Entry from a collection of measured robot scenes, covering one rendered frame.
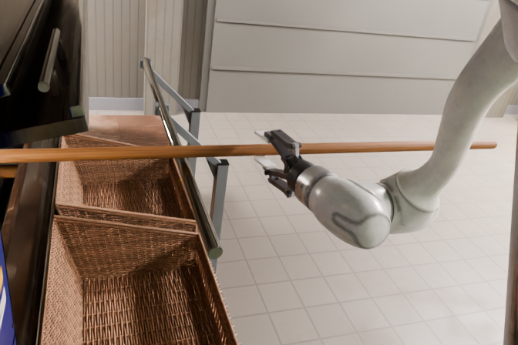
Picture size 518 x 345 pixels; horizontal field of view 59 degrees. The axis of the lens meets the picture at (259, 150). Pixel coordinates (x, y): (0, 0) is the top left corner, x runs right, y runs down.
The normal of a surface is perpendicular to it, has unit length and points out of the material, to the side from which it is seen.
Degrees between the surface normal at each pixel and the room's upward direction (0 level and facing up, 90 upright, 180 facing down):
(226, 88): 90
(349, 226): 82
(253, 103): 90
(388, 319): 0
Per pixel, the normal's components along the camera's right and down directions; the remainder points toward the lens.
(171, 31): 0.30, 0.46
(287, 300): 0.14, -0.89
